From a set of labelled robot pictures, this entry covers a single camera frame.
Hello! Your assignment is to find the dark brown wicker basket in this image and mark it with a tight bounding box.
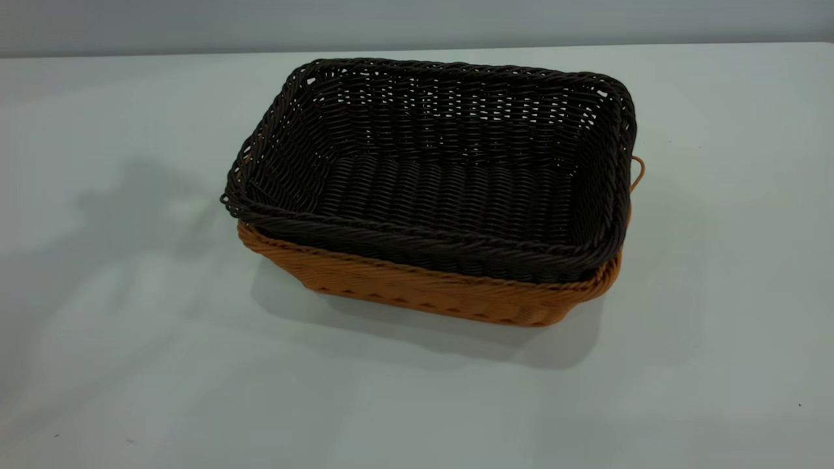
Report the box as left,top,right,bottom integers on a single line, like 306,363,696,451
220,57,639,285

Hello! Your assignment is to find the orange wicker basket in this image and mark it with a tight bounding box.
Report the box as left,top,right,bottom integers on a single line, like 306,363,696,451
236,155,646,328

